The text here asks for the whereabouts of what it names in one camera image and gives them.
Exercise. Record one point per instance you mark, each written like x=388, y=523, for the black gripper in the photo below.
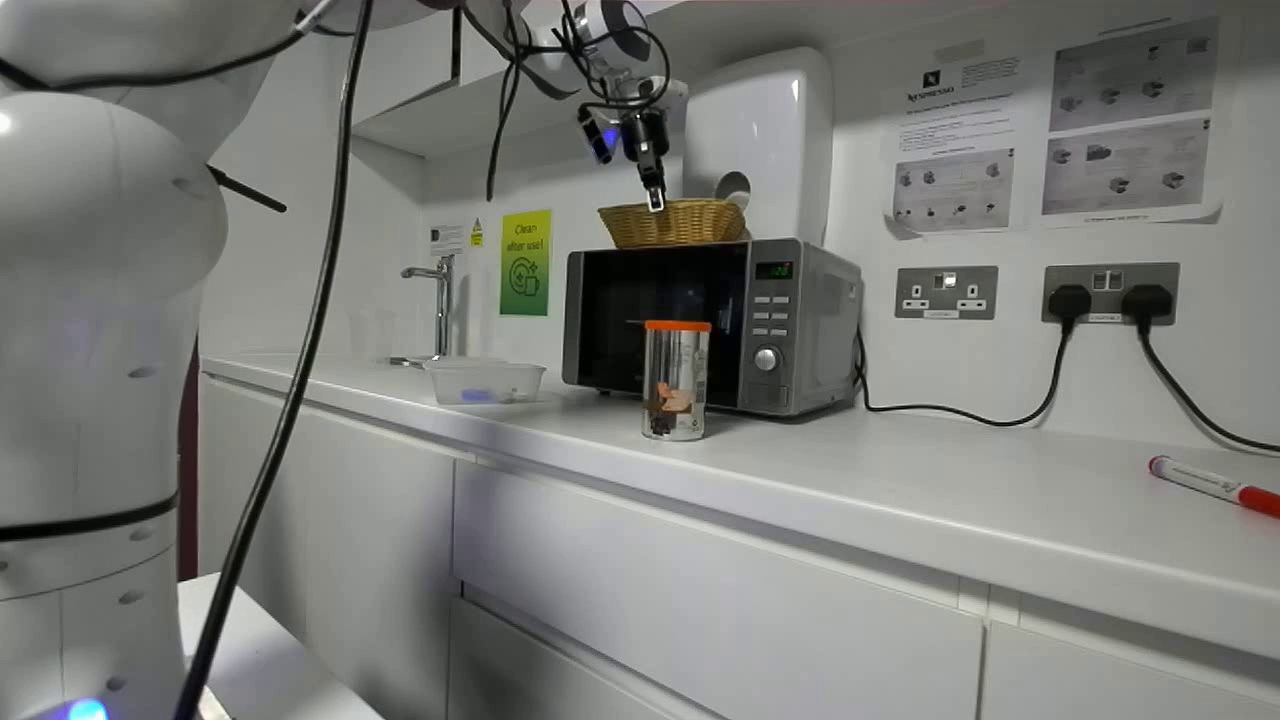
x=628, y=77

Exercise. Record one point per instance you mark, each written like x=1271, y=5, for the woven wicker basket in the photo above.
x=672, y=224

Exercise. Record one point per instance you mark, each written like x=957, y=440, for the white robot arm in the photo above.
x=111, y=220

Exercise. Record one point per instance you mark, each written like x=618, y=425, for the silver microwave oven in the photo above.
x=781, y=323

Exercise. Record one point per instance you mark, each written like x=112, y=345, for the white paper towel dispenser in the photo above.
x=762, y=132

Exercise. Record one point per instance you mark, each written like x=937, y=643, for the glass jar orange lid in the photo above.
x=672, y=379

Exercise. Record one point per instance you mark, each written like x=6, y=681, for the chrome sink tap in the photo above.
x=450, y=303

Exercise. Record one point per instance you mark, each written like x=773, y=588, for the white cabinet drawers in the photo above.
x=553, y=565

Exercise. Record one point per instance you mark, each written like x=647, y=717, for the red white marker pen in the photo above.
x=1218, y=486

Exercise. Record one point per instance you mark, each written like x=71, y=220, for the green yellow wall poster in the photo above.
x=526, y=255

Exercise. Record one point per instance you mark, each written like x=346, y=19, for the left metal wall socket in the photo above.
x=946, y=293

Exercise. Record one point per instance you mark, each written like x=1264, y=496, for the metal wall socket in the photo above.
x=946, y=293
x=1110, y=281

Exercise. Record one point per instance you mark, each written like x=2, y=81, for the right metal wall socket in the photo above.
x=1110, y=281

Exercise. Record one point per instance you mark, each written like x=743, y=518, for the instruction sheets on wall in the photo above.
x=1100, y=128

